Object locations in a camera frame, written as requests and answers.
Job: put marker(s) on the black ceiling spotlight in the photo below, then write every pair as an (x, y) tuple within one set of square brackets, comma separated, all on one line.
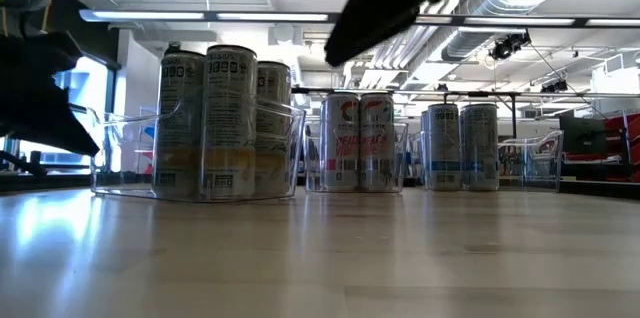
[(554, 86), (173, 47), (510, 45)]

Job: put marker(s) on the clear plastic bin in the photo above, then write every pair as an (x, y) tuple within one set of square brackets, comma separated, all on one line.
[(125, 168), (540, 163), (400, 158)]

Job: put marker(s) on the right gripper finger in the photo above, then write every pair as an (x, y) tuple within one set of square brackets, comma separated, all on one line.
[(370, 28)]

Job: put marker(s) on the long ceiling light bar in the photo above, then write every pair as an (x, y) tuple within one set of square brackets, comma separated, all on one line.
[(150, 16)]

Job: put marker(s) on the red band Celsius can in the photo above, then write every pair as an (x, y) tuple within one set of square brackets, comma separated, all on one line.
[(341, 143), (377, 143)]

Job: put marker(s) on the silver ventilation duct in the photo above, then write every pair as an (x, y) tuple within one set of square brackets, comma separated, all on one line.
[(490, 13)]

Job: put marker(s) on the red cabinet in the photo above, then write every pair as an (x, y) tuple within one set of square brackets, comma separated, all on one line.
[(622, 133)]

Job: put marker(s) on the yellow band Celsius can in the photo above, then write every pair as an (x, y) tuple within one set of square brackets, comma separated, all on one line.
[(177, 123), (274, 123), (230, 123)]

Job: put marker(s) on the blue band Celsius can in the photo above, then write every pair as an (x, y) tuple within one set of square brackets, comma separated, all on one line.
[(444, 148), (479, 148)]

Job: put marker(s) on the black monitor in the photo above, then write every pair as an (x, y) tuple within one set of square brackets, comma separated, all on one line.
[(582, 135)]

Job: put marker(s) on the large window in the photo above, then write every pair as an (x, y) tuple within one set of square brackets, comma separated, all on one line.
[(85, 88)]

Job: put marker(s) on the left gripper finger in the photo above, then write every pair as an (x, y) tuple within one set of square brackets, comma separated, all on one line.
[(45, 123)]

